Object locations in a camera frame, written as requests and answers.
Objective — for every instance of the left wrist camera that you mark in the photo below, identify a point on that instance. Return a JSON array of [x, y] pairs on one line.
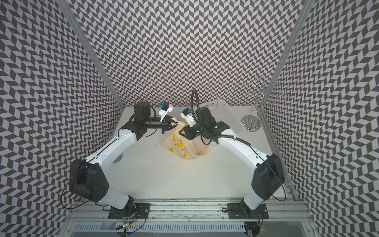
[[164, 109]]

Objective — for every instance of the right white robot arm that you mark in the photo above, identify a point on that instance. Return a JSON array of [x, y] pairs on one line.
[[277, 173]]

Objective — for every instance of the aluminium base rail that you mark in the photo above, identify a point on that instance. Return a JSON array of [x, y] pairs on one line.
[[190, 217]]

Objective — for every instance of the metal wire rack stand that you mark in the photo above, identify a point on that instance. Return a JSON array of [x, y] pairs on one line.
[[262, 97]]

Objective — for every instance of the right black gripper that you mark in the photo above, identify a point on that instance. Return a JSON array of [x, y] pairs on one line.
[[189, 134]]

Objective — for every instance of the banana print plastic bag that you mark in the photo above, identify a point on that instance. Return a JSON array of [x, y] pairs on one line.
[[180, 146]]

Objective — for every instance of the white plastic basket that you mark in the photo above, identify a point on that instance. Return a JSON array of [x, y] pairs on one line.
[[221, 111]]

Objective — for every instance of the clear glass with teal base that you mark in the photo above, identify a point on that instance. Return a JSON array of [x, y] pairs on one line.
[[118, 159]]

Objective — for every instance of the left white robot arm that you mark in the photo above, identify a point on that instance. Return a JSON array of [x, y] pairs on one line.
[[88, 177]]

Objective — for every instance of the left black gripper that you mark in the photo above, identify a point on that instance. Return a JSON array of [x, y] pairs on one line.
[[166, 124]]

